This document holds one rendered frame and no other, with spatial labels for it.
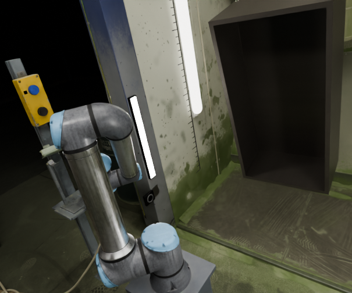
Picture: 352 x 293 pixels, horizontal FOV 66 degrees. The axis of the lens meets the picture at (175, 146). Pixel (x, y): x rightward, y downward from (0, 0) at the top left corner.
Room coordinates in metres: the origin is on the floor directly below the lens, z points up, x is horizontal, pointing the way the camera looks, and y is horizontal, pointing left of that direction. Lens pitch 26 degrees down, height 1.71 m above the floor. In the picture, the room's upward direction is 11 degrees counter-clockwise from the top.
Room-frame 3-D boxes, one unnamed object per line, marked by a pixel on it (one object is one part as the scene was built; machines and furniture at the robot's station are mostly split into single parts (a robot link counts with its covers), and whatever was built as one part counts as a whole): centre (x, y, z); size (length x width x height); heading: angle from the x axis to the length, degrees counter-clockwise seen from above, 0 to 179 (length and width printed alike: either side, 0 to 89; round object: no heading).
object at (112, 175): (1.23, 0.39, 1.00); 0.12 x 0.09 x 0.12; 102
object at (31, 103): (1.49, 0.69, 1.42); 0.12 x 0.06 x 0.26; 139
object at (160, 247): (0.87, 0.15, 0.83); 0.17 x 0.15 x 0.18; 102
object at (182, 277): (0.87, 0.14, 0.69); 0.19 x 0.19 x 0.10
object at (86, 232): (1.53, 0.74, 0.82); 0.06 x 0.06 x 1.64; 49
